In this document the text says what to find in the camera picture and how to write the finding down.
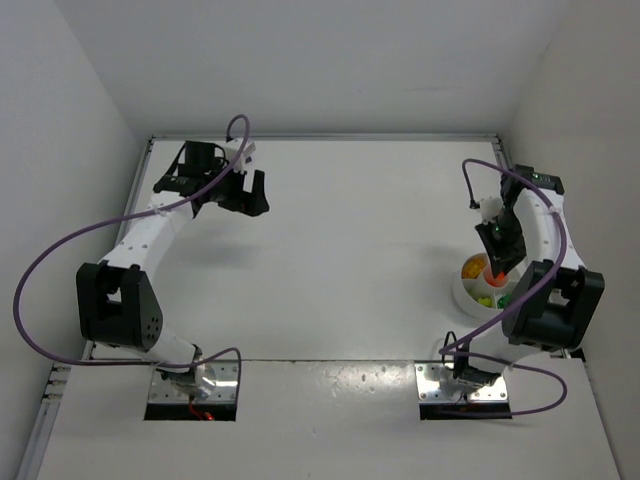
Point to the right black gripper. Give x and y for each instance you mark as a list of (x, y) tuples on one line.
[(501, 243)]

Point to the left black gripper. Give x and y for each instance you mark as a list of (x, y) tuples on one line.
[(240, 191)]

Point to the orange lego piece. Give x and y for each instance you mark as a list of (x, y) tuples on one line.
[(497, 281)]

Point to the yellow long lego brick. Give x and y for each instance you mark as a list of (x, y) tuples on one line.
[(474, 266)]

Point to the green square lego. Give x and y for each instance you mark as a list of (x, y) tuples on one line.
[(503, 301)]

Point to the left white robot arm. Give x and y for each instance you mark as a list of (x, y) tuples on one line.
[(117, 304)]

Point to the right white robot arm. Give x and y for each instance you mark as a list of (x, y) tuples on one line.
[(551, 305)]

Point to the white round divided container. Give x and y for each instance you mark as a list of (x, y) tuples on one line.
[(467, 291)]

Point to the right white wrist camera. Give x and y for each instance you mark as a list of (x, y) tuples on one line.
[(488, 208)]

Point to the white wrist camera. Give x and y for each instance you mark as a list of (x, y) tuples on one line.
[(239, 153), (488, 208)]

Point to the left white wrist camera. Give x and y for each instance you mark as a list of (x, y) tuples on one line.
[(239, 153)]

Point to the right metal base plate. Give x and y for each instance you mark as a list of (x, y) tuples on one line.
[(436, 386)]

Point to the metal base plate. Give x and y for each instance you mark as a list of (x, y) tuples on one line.
[(213, 383), (436, 386)]

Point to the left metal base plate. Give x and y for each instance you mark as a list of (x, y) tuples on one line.
[(213, 383)]

